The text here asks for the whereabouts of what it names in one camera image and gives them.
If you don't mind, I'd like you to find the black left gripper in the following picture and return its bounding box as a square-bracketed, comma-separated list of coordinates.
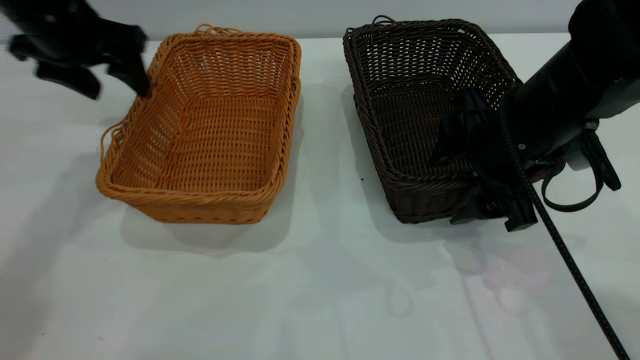
[0, 0, 153, 101]

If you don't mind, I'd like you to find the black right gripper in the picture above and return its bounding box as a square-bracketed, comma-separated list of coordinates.
[431, 88, 539, 232]

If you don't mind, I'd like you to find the dark brown wicker basket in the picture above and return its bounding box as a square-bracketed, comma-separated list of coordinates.
[342, 15, 524, 225]

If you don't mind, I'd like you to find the orange wicker basket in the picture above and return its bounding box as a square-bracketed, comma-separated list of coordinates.
[95, 23, 302, 225]

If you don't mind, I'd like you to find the black looped cable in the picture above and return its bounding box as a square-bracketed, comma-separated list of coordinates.
[541, 155, 606, 214]

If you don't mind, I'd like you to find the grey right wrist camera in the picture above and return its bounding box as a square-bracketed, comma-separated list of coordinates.
[565, 146, 600, 173]

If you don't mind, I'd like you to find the black braided cable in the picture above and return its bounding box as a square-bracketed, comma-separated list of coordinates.
[497, 107, 632, 360]

